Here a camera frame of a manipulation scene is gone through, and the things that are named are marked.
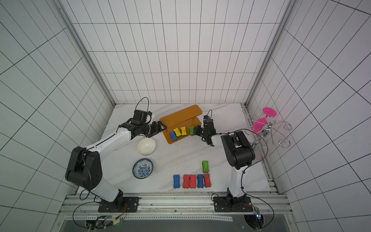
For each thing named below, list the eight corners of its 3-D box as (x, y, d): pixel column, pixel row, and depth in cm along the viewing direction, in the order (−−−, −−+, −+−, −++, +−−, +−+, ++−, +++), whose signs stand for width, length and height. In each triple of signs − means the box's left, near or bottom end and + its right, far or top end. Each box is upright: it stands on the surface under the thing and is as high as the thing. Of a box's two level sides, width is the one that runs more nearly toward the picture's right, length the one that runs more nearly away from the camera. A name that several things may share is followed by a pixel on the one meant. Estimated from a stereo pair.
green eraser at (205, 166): (202, 172, 86) (203, 171, 84) (202, 162, 90) (202, 160, 88) (208, 172, 86) (209, 171, 84) (207, 162, 90) (208, 160, 88)
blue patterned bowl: (132, 180, 82) (129, 178, 79) (136, 160, 89) (134, 158, 86) (151, 180, 82) (150, 178, 79) (154, 160, 89) (153, 158, 86)
